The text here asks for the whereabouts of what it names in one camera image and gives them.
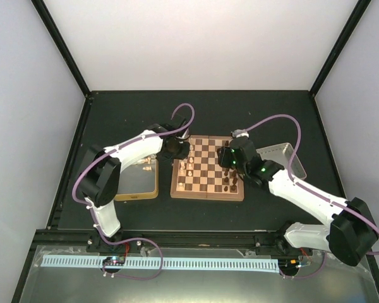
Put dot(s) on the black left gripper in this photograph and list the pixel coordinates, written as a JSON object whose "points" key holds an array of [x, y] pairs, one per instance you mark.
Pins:
{"points": [[182, 155]]}

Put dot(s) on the clear plastic tray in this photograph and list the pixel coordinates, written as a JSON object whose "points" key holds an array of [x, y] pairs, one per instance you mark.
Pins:
{"points": [[281, 153]]}

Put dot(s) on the black frame post left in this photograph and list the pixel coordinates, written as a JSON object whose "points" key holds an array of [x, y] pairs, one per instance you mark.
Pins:
{"points": [[61, 45]]}

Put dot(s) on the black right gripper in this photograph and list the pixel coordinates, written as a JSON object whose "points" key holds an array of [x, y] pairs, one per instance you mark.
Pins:
{"points": [[223, 160]]}

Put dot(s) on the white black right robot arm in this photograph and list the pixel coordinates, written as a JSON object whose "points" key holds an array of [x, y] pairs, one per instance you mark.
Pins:
{"points": [[346, 227]]}

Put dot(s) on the dark chess knight near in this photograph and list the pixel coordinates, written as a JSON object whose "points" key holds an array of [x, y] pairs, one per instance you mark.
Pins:
{"points": [[234, 188]]}

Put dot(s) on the white slotted cable duct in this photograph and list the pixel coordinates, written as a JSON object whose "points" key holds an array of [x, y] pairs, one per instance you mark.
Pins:
{"points": [[155, 263]]}

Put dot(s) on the small electronics board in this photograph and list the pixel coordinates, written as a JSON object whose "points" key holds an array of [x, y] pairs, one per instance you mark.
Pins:
{"points": [[114, 261]]}

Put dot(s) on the yellow tin box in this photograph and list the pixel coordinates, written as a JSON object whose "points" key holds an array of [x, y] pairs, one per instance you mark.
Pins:
{"points": [[136, 183]]}

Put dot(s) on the white pawn lying in tin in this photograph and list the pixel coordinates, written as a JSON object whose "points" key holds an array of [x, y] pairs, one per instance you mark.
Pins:
{"points": [[141, 162]]}

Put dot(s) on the dark chess bishop near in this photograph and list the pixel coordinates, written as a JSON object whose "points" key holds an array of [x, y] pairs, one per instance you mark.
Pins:
{"points": [[234, 180]]}

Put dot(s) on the white chess knight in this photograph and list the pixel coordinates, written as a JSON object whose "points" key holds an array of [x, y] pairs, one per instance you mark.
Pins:
{"points": [[148, 168]]}

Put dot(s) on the wooden chess board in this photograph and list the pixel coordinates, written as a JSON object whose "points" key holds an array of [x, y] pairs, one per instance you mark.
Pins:
{"points": [[208, 176]]}

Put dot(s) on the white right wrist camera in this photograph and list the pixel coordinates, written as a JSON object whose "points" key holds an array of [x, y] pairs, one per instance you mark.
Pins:
{"points": [[239, 133]]}

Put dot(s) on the black frame post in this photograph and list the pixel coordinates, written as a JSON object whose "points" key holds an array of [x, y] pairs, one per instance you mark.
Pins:
{"points": [[61, 45], [343, 38]]}

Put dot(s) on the black frame post right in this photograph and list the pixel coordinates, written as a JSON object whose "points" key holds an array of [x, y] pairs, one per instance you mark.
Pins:
{"points": [[343, 38]]}

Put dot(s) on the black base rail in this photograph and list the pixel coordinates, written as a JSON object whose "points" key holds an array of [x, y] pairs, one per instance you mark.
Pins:
{"points": [[271, 243]]}

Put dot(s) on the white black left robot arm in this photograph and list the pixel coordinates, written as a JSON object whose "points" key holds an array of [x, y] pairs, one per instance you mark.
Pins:
{"points": [[97, 184]]}

